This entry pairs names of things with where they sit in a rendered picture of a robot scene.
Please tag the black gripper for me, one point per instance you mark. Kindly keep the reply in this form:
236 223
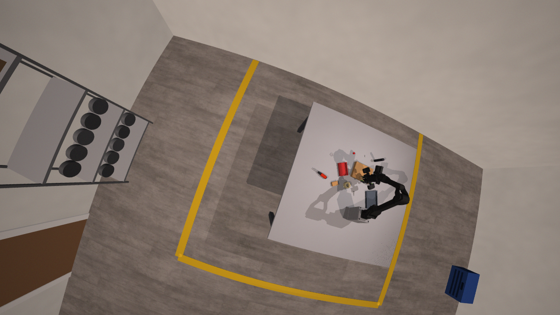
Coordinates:
368 180

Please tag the red open tray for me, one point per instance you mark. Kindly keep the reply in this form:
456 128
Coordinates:
342 167

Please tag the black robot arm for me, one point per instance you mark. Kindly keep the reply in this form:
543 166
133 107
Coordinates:
399 198

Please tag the light wooden board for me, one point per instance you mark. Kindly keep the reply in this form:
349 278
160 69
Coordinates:
357 170

